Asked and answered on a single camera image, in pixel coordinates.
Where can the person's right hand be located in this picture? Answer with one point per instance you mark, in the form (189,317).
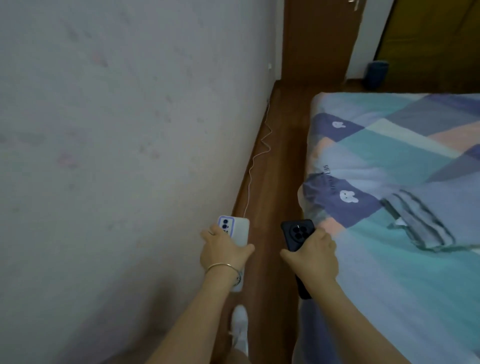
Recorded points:
(318,258)

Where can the person's left hand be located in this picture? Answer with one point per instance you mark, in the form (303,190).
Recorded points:
(221,251)

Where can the white phone purple camera trim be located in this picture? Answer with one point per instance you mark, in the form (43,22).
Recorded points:
(240,232)

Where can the black phone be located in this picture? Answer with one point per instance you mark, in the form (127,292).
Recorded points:
(296,234)

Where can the person's right forearm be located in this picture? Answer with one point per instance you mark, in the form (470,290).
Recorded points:
(352,330)

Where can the person's left forearm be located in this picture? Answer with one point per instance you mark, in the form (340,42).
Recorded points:
(195,326)

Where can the person's white left shoe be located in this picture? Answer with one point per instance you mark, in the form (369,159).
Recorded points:
(239,326)

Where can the person's left leg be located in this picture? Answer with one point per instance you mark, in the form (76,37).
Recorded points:
(236,358)

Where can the folded grey striped cloth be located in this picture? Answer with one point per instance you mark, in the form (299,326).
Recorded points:
(442,210)

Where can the blue trash bin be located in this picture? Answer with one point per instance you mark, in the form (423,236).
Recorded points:
(377,75)

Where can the brown wooden door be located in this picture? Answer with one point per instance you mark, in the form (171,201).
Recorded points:
(318,37)

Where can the yellow wooden cabinet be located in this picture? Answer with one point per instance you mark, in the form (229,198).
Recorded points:
(431,45)

